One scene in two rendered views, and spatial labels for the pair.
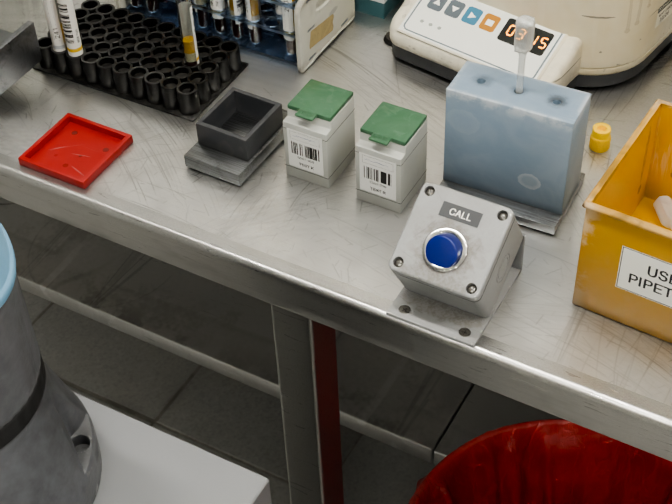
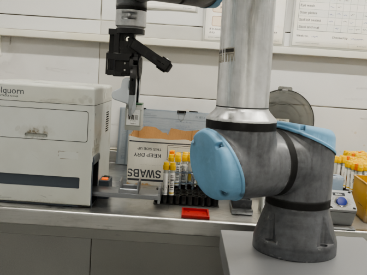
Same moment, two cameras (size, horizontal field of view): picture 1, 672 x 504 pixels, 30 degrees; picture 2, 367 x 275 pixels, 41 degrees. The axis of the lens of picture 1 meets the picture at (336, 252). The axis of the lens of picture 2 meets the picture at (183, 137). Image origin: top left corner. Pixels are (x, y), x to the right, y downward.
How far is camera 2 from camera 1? 94 cm
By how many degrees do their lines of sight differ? 46
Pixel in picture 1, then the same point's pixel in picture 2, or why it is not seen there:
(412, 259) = (334, 205)
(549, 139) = (337, 184)
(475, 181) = not seen: hidden behind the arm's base
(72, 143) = (191, 213)
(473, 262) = (350, 203)
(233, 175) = (250, 211)
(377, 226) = not seen: hidden behind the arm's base
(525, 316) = (357, 225)
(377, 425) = not seen: outside the picture
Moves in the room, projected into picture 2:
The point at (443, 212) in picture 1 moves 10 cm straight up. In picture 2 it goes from (333, 194) to (338, 154)
